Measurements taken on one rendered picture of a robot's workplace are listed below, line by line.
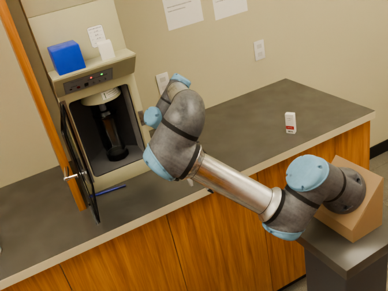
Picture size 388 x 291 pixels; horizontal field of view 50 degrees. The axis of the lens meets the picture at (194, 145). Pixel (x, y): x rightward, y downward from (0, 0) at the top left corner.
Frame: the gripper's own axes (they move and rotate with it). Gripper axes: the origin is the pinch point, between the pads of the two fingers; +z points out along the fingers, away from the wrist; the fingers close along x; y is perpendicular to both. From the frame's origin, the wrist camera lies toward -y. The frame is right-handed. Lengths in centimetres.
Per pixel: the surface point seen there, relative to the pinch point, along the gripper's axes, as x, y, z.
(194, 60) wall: 48, 10, -89
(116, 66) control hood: -22, 0, -53
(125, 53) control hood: -21, 5, -56
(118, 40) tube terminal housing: -20, 4, -65
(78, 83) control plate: -29, -14, -52
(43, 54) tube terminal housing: -40, -17, -64
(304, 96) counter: 85, 45, -50
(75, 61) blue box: -36, -7, -54
